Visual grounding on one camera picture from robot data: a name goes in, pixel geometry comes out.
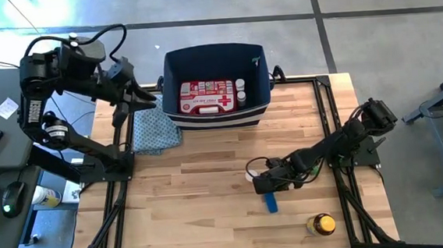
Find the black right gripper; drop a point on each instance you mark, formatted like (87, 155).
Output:
(283, 166)

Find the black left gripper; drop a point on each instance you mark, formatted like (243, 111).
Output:
(120, 96)

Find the green bandage roll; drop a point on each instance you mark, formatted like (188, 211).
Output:
(316, 169)

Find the round white cap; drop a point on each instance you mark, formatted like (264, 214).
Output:
(249, 175)

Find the blue bandage roll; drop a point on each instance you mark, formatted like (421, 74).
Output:
(271, 204)

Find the red first aid kit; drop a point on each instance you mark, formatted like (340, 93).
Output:
(204, 96)

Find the amber jar yellow lid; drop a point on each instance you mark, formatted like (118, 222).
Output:
(322, 225)

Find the small white pill bottle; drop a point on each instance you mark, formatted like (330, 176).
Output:
(241, 98)

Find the navy white striped basket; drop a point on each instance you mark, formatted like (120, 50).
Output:
(209, 62)

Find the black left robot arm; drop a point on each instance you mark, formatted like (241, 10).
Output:
(65, 68)

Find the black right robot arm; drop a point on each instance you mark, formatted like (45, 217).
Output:
(347, 134)

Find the blue patterned cloth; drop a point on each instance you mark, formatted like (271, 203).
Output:
(155, 124)

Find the black curved clamp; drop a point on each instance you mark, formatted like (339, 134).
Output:
(278, 72)
(160, 82)

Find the small green white tag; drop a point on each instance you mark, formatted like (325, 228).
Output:
(255, 61)

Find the small white box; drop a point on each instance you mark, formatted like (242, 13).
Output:
(71, 191)

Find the white yellow canister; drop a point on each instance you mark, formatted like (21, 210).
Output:
(48, 196)

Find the white paper note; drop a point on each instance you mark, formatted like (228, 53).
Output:
(6, 109)

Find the grey desk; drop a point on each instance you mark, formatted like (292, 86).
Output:
(12, 154)

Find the black computer mouse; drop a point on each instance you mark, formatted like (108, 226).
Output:
(13, 199)

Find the small desk foot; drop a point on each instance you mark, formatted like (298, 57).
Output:
(36, 239)

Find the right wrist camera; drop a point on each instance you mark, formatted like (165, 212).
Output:
(270, 184)

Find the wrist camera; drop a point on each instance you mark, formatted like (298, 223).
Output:
(270, 184)
(121, 70)

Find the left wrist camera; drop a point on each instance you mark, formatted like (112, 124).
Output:
(121, 70)

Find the black aluminium table frame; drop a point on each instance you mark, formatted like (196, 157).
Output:
(323, 79)

